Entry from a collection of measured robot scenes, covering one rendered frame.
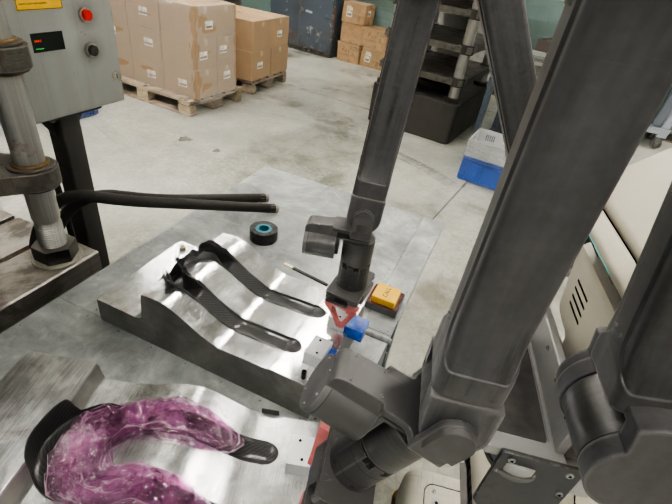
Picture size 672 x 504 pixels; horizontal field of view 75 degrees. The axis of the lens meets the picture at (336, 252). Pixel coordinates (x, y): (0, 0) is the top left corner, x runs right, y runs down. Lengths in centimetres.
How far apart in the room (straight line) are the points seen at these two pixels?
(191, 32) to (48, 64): 322
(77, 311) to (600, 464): 98
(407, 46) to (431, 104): 399
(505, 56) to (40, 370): 84
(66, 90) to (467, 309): 118
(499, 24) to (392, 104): 17
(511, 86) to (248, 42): 467
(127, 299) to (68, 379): 25
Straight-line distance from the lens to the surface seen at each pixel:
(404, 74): 68
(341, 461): 48
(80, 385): 82
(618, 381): 37
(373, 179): 71
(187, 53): 452
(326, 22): 761
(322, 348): 82
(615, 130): 26
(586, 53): 25
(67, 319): 110
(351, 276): 79
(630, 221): 54
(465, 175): 396
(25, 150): 114
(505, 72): 69
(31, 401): 82
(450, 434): 37
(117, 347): 101
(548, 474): 66
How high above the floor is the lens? 152
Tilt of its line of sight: 35 degrees down
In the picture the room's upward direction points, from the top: 9 degrees clockwise
